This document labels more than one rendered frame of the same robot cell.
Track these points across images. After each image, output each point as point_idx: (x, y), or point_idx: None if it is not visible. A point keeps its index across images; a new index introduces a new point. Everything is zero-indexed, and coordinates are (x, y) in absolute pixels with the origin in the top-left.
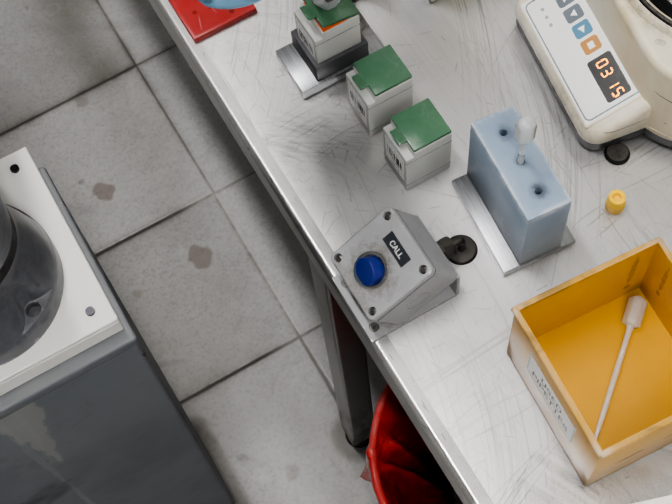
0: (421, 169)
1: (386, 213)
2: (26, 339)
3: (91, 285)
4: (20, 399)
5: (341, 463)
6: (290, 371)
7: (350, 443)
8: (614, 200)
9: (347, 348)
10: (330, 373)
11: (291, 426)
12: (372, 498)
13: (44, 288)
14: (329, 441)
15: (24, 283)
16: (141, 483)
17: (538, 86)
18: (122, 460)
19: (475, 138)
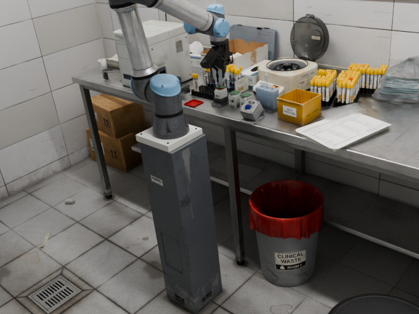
0: None
1: (247, 99)
2: (186, 129)
3: (194, 126)
4: (187, 144)
5: (239, 270)
6: None
7: (239, 264)
8: None
9: (237, 194)
10: (226, 254)
11: (221, 266)
12: (250, 273)
13: (187, 122)
14: (233, 266)
15: (184, 117)
16: (202, 215)
17: None
18: (199, 195)
19: (257, 90)
